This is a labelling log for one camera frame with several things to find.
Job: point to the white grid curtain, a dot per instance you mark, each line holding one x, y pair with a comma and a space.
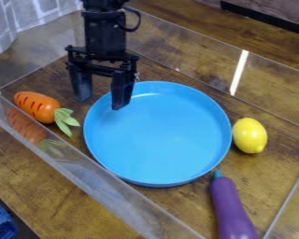
22, 14

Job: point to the yellow toy lemon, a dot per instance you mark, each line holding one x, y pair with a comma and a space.
250, 135

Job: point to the purple toy eggplant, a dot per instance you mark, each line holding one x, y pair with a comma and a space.
234, 223

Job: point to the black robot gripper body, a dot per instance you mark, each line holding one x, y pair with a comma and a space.
103, 55

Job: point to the blue plastic object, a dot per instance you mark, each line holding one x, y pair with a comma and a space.
8, 227

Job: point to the clear acrylic barrier wall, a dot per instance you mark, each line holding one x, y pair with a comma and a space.
60, 191

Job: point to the blue round plate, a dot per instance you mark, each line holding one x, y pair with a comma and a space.
166, 139

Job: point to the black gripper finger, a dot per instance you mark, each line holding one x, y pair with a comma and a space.
121, 85
80, 81

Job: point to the orange toy carrot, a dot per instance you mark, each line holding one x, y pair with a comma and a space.
45, 110

